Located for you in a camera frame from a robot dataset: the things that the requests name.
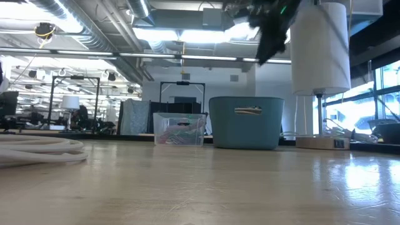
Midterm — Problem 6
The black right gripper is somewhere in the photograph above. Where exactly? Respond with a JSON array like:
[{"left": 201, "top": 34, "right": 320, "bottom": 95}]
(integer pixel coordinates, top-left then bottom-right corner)
[{"left": 223, "top": 0, "right": 303, "bottom": 67}]

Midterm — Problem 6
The green cable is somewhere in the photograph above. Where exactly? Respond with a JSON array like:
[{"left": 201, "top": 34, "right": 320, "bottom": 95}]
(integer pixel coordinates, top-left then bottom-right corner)
[{"left": 162, "top": 114, "right": 201, "bottom": 144}]

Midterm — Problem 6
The red cable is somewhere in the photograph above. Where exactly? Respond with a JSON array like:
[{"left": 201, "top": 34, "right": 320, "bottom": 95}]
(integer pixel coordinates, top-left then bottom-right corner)
[{"left": 156, "top": 123, "right": 188, "bottom": 144}]

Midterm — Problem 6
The grey ceiling box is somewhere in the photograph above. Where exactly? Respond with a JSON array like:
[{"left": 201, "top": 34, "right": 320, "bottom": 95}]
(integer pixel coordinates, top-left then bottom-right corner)
[{"left": 202, "top": 7, "right": 225, "bottom": 28}]

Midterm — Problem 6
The teal plastic bin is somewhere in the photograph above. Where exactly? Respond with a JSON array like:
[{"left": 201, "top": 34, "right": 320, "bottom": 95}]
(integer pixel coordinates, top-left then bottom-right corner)
[{"left": 208, "top": 96, "right": 285, "bottom": 150}]

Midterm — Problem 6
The black partition panel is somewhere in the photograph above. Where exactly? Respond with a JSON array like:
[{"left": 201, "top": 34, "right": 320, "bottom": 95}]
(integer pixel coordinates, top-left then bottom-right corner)
[{"left": 149, "top": 100, "right": 207, "bottom": 115}]

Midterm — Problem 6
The long linear light fixture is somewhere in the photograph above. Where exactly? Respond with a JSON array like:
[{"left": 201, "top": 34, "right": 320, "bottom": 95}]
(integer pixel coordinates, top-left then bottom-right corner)
[{"left": 0, "top": 46, "right": 293, "bottom": 65}]

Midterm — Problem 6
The clear plastic container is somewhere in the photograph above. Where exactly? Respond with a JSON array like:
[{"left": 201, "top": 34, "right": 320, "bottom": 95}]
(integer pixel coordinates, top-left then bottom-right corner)
[{"left": 152, "top": 112, "right": 208, "bottom": 147}]

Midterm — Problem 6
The dark background container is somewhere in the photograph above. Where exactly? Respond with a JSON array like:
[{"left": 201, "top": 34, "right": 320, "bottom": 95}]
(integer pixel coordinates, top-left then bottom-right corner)
[{"left": 367, "top": 117, "right": 400, "bottom": 145}]

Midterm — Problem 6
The grey patterned cover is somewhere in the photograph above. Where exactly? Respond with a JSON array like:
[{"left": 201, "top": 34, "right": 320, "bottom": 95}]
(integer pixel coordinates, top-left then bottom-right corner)
[{"left": 120, "top": 98, "right": 151, "bottom": 136}]

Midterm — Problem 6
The small background white lamp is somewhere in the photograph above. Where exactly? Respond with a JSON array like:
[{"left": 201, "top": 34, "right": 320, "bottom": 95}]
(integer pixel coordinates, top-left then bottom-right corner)
[{"left": 60, "top": 95, "right": 81, "bottom": 131}]

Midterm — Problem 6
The black background monitor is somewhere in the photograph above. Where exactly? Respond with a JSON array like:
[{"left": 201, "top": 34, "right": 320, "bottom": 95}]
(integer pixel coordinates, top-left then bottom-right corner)
[{"left": 0, "top": 90, "right": 19, "bottom": 117}]

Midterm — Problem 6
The low black background rig frame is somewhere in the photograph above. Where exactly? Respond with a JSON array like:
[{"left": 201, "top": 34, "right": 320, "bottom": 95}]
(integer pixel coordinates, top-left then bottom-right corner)
[{"left": 159, "top": 80, "right": 206, "bottom": 115}]

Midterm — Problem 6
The black aluminium table frame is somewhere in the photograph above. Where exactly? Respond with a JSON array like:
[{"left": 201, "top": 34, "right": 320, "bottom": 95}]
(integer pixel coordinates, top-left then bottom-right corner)
[{"left": 0, "top": 131, "right": 400, "bottom": 154}]

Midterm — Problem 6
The tall black background rig frame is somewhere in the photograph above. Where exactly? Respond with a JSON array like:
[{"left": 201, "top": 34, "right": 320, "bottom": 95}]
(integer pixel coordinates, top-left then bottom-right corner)
[{"left": 46, "top": 74, "right": 101, "bottom": 132}]

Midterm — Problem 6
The black ceiling device yellow cable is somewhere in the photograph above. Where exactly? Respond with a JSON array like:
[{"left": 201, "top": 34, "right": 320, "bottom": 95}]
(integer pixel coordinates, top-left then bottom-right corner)
[{"left": 33, "top": 21, "right": 57, "bottom": 49}]

